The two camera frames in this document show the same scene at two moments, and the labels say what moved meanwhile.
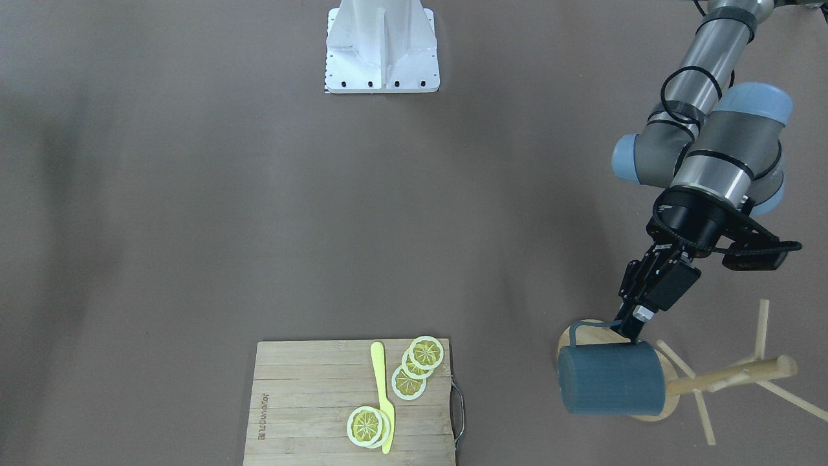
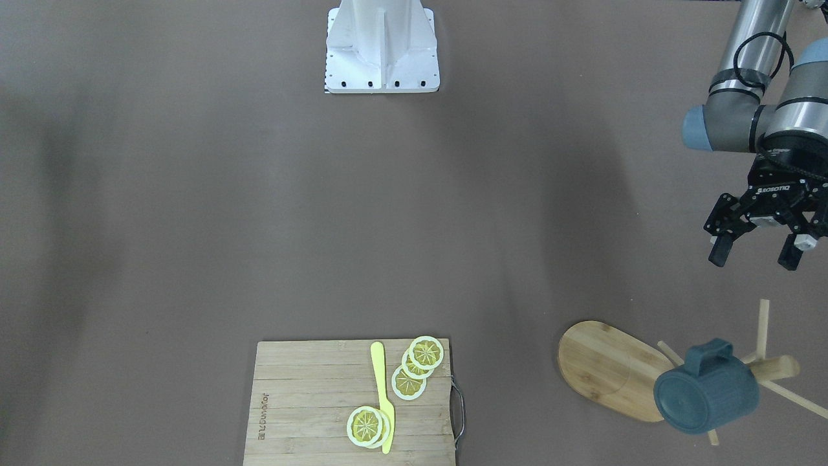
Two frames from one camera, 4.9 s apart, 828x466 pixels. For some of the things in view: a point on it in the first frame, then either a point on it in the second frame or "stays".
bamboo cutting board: [303, 392] stays
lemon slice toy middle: [412, 369] stays
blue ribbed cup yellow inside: [614, 378] to [711, 390]
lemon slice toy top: [426, 352] stays
